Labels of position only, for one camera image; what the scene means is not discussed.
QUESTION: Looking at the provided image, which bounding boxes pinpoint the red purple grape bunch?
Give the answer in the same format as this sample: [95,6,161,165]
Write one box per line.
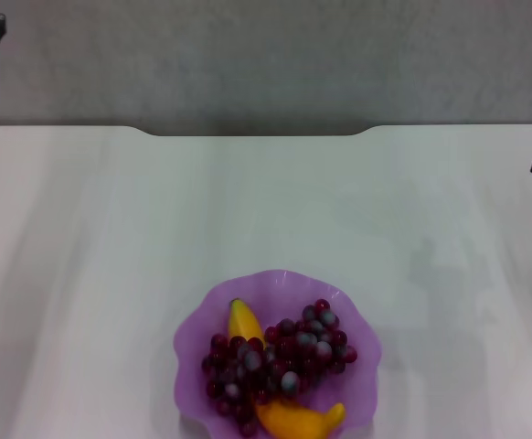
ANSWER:
[200,298,358,438]

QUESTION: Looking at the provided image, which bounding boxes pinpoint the yellow banana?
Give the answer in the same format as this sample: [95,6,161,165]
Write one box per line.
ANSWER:
[228,297,347,439]

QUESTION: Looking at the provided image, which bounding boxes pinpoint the purple wavy plastic plate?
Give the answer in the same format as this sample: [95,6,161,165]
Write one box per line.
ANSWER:
[173,268,383,439]

